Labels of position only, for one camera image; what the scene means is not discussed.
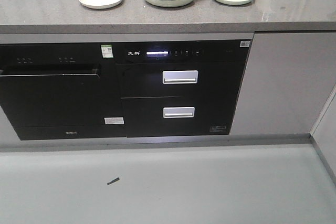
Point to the black drawer sterilizer cabinet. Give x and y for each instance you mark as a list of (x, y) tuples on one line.
[(220, 65)]

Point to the black built-in dishwasher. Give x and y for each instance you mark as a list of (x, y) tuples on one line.
[(61, 91)]

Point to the grey cabinet door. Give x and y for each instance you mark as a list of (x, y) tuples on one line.
[(287, 80)]

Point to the grey side cabinet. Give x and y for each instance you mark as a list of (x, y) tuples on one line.
[(323, 131)]

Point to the upper silver drawer handle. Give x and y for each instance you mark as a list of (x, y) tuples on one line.
[(180, 77)]

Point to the silver drawer handle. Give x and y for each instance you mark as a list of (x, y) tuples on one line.
[(180, 77), (178, 112)]

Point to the lower silver drawer handle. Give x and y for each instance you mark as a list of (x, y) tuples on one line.
[(178, 112)]

